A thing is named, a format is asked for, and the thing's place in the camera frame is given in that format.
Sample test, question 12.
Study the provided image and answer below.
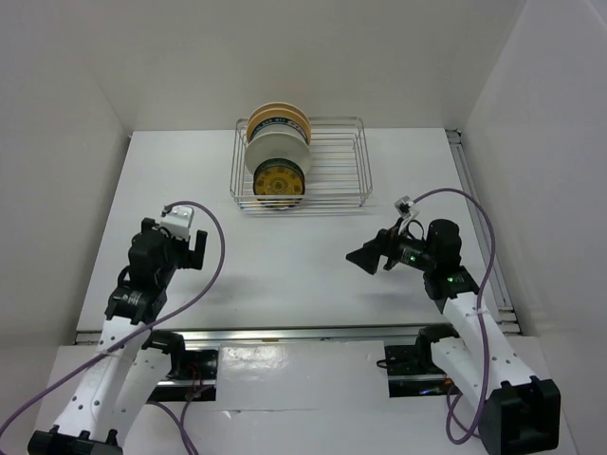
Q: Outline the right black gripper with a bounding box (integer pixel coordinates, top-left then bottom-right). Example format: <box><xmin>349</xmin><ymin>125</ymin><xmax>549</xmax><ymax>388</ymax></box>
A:
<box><xmin>346</xmin><ymin>217</ymin><xmax>436</xmax><ymax>273</ymax></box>

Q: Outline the navy rimmed lettered plate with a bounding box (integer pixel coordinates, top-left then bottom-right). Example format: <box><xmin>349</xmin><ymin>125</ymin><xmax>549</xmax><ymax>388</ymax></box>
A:
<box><xmin>248</xmin><ymin>117</ymin><xmax>303</xmax><ymax>142</ymax></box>

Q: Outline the aluminium front rail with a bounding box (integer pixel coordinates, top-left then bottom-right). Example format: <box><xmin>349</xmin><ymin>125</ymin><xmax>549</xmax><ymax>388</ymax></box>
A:
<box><xmin>75</xmin><ymin>322</ymin><xmax>518</xmax><ymax>346</ymax></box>

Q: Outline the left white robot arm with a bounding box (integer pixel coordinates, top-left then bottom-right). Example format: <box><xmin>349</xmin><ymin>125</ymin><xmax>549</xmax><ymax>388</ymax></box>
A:
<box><xmin>28</xmin><ymin>206</ymin><xmax>207</xmax><ymax>454</ymax></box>

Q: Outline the purple cable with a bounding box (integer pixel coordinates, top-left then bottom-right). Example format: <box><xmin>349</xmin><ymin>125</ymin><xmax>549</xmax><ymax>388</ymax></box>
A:
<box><xmin>0</xmin><ymin>200</ymin><xmax>227</xmax><ymax>455</ymax></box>
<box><xmin>410</xmin><ymin>188</ymin><xmax>497</xmax><ymax>446</ymax></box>

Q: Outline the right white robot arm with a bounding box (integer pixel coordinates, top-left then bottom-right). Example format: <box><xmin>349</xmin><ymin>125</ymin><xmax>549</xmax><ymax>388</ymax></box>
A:
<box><xmin>345</xmin><ymin>219</ymin><xmax>561</xmax><ymax>454</ymax></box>

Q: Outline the chrome wire dish rack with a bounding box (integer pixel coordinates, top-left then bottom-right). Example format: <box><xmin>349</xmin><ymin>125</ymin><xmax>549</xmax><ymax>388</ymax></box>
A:
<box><xmin>230</xmin><ymin>117</ymin><xmax>373</xmax><ymax>216</ymax></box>

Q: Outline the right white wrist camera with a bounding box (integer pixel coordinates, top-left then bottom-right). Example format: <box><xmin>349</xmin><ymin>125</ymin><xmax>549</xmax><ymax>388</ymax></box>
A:
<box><xmin>394</xmin><ymin>196</ymin><xmax>419</xmax><ymax>228</ymax></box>

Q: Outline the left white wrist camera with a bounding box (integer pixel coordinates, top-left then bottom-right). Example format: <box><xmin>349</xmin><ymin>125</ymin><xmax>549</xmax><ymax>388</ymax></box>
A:
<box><xmin>159</xmin><ymin>205</ymin><xmax>194</xmax><ymax>241</ymax></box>

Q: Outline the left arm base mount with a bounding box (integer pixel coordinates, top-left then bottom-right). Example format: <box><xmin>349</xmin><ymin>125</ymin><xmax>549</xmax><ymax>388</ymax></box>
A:
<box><xmin>149</xmin><ymin>349</ymin><xmax>219</xmax><ymax>403</ymax></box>

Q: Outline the cream bear plate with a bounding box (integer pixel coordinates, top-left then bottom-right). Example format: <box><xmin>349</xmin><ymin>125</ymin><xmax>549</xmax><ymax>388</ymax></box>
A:
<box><xmin>245</xmin><ymin>132</ymin><xmax>312</xmax><ymax>174</ymax></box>

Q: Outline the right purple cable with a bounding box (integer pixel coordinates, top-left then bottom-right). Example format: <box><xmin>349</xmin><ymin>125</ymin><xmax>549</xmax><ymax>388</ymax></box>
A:
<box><xmin>410</xmin><ymin>188</ymin><xmax>497</xmax><ymax>446</ymax></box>

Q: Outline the tan yellow plate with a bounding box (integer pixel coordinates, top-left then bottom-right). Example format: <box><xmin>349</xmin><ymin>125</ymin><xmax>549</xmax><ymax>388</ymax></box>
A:
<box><xmin>247</xmin><ymin>108</ymin><xmax>311</xmax><ymax>139</ymax></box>

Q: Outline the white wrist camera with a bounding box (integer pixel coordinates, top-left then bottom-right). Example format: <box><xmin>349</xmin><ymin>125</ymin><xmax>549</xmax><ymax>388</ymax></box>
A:
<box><xmin>159</xmin><ymin>205</ymin><xmax>194</xmax><ymax>241</ymax></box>
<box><xmin>394</xmin><ymin>196</ymin><xmax>419</xmax><ymax>228</ymax></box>

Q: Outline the small blue patterned plate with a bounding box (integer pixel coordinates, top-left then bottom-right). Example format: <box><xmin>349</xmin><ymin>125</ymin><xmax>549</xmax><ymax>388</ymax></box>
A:
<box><xmin>252</xmin><ymin>158</ymin><xmax>305</xmax><ymax>209</ymax></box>

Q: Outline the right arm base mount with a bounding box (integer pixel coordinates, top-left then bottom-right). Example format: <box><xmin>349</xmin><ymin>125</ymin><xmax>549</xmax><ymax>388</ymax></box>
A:
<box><xmin>376</xmin><ymin>345</ymin><xmax>453</xmax><ymax>398</ymax></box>

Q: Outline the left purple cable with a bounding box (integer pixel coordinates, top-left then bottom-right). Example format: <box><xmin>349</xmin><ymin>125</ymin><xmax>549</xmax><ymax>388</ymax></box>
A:
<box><xmin>0</xmin><ymin>200</ymin><xmax>227</xmax><ymax>455</ymax></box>

